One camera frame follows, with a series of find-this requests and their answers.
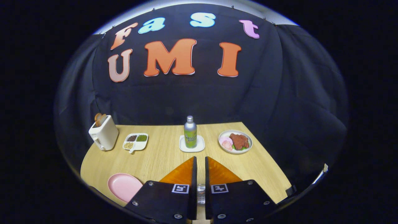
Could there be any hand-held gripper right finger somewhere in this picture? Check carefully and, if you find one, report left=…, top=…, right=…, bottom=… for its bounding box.
left=205, top=156, right=278, bottom=223

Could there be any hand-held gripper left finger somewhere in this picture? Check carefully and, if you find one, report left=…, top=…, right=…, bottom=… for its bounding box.
left=124, top=156, right=198, bottom=223

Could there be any white square coaster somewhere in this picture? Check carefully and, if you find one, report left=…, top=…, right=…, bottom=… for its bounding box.
left=179, top=135, right=205, bottom=153

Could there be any green soda bottle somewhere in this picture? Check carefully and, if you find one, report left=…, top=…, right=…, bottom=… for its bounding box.
left=184, top=116, right=197, bottom=149

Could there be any white plate of food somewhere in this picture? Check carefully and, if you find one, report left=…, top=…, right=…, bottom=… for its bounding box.
left=218, top=130, right=253, bottom=155

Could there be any white divided dish of beans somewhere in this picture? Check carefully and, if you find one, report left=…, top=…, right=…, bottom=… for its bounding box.
left=122, top=133, right=149, bottom=154

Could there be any pink round plate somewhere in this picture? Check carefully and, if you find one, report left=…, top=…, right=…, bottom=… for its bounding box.
left=107, top=173, right=143, bottom=203

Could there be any cream white toaster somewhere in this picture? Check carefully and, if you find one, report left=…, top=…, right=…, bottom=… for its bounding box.
left=89, top=115, right=119, bottom=151

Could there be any metal wire basket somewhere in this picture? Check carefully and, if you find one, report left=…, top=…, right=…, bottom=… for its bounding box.
left=197, top=184, right=206, bottom=206

